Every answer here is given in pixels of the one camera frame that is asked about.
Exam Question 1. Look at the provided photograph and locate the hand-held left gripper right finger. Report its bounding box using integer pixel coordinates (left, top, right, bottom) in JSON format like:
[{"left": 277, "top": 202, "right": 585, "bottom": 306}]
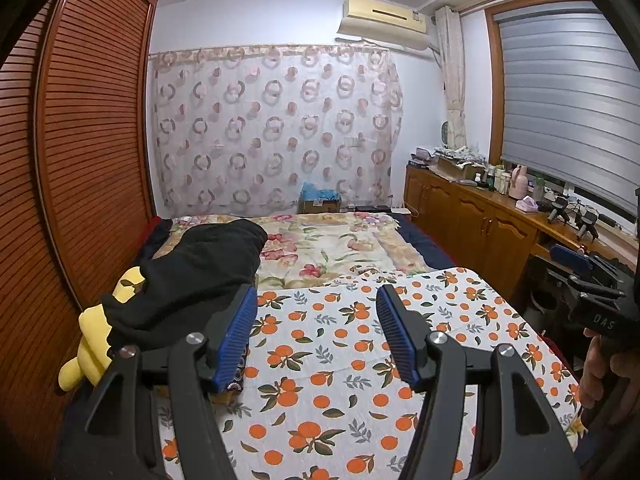
[{"left": 375, "top": 284, "right": 583, "bottom": 480}]

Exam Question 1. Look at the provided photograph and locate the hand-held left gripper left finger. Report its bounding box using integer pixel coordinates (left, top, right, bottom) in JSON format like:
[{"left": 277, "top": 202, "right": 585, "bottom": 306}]
[{"left": 52, "top": 284, "right": 258, "bottom": 480}]

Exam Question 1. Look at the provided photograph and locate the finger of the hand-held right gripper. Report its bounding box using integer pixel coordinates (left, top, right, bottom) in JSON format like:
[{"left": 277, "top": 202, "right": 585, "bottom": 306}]
[
  {"left": 549, "top": 244, "right": 626, "bottom": 281},
  {"left": 565, "top": 275, "right": 626, "bottom": 311}
]

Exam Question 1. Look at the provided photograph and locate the black printed t-shirt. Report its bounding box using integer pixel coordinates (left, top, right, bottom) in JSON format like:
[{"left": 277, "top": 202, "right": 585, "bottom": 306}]
[{"left": 100, "top": 217, "right": 268, "bottom": 353}]

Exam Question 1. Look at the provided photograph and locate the person's right hand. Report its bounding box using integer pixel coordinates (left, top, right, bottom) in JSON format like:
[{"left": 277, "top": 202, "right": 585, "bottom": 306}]
[{"left": 579, "top": 332, "right": 623, "bottom": 411}]

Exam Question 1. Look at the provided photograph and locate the small black tripod gadget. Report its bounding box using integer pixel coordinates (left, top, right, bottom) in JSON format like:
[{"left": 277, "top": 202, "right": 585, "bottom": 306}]
[
  {"left": 547, "top": 197, "right": 571, "bottom": 225},
  {"left": 575, "top": 210, "right": 601, "bottom": 241}
]

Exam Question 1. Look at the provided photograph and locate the black chair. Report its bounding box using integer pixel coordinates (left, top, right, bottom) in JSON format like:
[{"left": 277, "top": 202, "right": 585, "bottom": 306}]
[{"left": 527, "top": 255, "right": 568, "bottom": 316}]

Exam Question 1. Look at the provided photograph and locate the orange fruit print bedsheet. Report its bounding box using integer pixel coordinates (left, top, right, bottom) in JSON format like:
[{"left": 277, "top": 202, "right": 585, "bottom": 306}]
[{"left": 157, "top": 267, "right": 586, "bottom": 480}]

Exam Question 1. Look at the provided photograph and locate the pink bottle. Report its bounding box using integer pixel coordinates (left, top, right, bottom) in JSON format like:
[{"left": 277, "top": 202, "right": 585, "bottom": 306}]
[{"left": 509, "top": 164, "right": 528, "bottom": 200}]

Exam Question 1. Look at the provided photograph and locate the long wooden cabinet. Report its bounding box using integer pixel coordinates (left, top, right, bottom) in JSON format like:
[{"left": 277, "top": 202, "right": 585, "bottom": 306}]
[{"left": 402, "top": 162, "right": 640, "bottom": 306}]

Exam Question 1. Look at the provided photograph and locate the floral quilt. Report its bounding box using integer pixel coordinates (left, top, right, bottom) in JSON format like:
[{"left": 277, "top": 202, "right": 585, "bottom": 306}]
[{"left": 152, "top": 211, "right": 431, "bottom": 291}]

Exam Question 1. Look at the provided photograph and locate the cardboard tray of clutter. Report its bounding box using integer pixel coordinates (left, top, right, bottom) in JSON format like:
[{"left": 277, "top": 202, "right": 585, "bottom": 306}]
[{"left": 432, "top": 146, "right": 488, "bottom": 181}]

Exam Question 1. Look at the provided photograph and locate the yellow plush toy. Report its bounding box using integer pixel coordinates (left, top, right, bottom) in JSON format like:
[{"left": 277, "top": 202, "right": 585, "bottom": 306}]
[{"left": 57, "top": 265, "right": 147, "bottom": 391}]

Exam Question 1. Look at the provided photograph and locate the grey striped window blind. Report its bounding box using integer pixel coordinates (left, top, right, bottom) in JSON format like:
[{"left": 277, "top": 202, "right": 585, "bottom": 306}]
[{"left": 497, "top": 7, "right": 640, "bottom": 221}]

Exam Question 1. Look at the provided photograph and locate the small cardboard box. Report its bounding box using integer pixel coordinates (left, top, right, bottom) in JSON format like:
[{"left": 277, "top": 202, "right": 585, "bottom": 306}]
[{"left": 298, "top": 195, "right": 343, "bottom": 215}]

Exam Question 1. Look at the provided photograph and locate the circle patterned sheer curtain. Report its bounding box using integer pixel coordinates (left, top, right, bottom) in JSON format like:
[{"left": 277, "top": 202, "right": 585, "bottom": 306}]
[{"left": 150, "top": 44, "right": 405, "bottom": 218}]

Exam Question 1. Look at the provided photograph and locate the beige tied side curtain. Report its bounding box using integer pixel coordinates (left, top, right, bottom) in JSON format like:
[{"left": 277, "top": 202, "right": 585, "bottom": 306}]
[{"left": 434, "top": 5, "right": 468, "bottom": 148}]

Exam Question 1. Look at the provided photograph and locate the brown louvered wooden wardrobe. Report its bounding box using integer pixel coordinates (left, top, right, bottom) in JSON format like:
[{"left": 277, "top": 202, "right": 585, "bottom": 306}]
[{"left": 0, "top": 0, "right": 158, "bottom": 461}]

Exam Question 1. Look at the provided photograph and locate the wooden window frame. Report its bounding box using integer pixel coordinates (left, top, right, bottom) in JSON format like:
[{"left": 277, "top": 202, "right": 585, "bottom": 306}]
[{"left": 484, "top": 0, "right": 621, "bottom": 166}]

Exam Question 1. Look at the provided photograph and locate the cream wall air conditioner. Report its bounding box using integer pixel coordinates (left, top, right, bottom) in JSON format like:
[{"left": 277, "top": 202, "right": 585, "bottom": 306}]
[{"left": 337, "top": 0, "right": 432, "bottom": 52}]

